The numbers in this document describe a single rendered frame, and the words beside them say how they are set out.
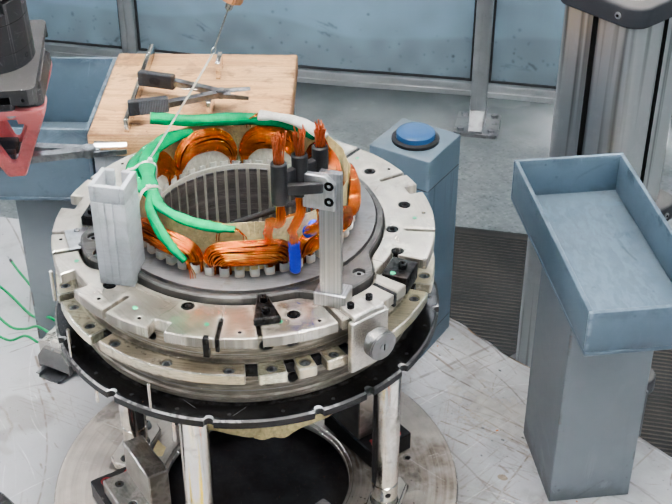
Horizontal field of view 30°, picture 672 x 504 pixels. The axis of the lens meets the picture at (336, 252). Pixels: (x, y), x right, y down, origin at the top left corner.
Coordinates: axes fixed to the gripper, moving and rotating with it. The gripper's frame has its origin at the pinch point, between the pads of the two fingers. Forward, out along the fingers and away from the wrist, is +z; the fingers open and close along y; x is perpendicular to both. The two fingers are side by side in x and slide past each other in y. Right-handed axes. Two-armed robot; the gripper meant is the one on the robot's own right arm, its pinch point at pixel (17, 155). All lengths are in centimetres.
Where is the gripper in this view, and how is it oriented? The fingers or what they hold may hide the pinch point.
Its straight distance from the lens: 102.4
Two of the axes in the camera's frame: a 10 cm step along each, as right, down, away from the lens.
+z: 0.1, 7.7, 6.4
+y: 1.0, 6.4, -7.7
